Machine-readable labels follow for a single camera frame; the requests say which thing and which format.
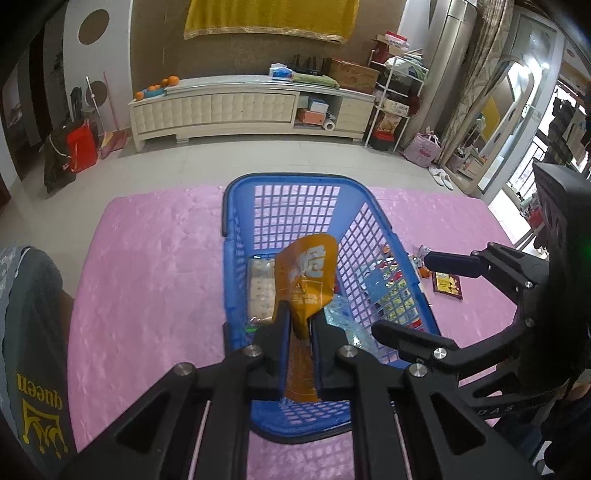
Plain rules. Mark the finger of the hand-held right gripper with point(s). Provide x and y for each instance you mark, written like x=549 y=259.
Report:
x=415 y=341
x=452 y=263

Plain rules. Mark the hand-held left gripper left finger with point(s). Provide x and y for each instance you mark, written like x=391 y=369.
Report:
x=277 y=350

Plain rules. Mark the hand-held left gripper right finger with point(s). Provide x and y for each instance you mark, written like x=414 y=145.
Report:
x=325 y=364

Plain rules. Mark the small dark purple snack packet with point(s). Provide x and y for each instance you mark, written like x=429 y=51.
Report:
x=448 y=285

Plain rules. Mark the large red snack packet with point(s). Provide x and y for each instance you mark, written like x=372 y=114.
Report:
x=397 y=300

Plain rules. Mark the light blue cartoon snack packet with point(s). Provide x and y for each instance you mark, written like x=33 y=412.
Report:
x=344 y=318

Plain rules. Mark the clear cracker packet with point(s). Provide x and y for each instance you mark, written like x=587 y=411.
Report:
x=261 y=290

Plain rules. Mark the orange snack pouch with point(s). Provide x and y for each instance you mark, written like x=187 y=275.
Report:
x=304 y=272

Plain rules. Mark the blue plastic basket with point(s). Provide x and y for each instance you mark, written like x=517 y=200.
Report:
x=286 y=179

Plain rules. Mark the small orange snack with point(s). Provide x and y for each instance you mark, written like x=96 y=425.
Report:
x=423 y=272

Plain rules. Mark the white slipper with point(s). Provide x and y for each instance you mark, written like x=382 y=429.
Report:
x=446 y=180
x=436 y=172

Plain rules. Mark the small grey bag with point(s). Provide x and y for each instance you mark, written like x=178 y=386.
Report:
x=459 y=161

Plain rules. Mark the pink tote bag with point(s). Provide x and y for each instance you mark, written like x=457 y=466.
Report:
x=422 y=150

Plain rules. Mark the red and black box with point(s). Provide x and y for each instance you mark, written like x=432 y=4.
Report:
x=383 y=141

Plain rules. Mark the pink quilted mat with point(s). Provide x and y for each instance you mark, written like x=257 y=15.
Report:
x=152 y=277

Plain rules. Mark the person's dark trousers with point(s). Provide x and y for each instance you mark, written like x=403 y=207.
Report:
x=531 y=436

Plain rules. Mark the colourful printed bag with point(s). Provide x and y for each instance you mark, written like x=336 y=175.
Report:
x=389 y=124

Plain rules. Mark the arched floor mirror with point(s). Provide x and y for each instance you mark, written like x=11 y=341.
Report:
x=503 y=115

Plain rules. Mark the white shelf rack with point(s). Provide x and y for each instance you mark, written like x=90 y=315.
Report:
x=369 y=115

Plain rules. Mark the beige patterned curtain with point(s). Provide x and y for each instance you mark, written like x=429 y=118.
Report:
x=480 y=83

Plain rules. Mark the white paper roll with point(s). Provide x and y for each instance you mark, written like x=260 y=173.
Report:
x=328 y=125

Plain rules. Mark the orange box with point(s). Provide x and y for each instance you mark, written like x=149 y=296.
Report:
x=311 y=117

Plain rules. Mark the silver tower air conditioner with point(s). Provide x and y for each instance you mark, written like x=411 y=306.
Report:
x=455 y=60

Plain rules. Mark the white and blue box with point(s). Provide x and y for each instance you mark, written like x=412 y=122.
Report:
x=318 y=105

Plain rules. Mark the cardboard box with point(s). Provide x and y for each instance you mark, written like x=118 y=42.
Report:
x=353 y=74

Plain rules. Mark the red and white box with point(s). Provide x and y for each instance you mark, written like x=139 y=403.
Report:
x=396 y=40

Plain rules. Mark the green folded cloth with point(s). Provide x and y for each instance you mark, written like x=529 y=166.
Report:
x=314 y=79

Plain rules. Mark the person's grey shirt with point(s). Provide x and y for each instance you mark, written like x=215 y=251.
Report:
x=32 y=346

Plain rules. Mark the black router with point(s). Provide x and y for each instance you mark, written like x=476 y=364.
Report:
x=307 y=64

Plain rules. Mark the cream tv cabinet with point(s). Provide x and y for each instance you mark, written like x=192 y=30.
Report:
x=212 y=110

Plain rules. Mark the blue tissue box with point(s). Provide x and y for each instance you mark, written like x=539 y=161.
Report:
x=280 y=71

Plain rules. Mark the pink broom and dustpan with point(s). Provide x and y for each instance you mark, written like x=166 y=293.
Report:
x=113 y=141

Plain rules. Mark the red bag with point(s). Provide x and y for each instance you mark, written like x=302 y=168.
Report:
x=83 y=147

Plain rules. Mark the black bag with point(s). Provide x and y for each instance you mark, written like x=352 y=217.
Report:
x=57 y=161

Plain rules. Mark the white pole mop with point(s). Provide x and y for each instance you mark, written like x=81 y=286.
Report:
x=93 y=110

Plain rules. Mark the yellow cloth cover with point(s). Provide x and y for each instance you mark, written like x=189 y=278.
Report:
x=268 y=18

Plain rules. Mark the small round brown wall disc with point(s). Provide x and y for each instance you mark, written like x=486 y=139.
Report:
x=98 y=90

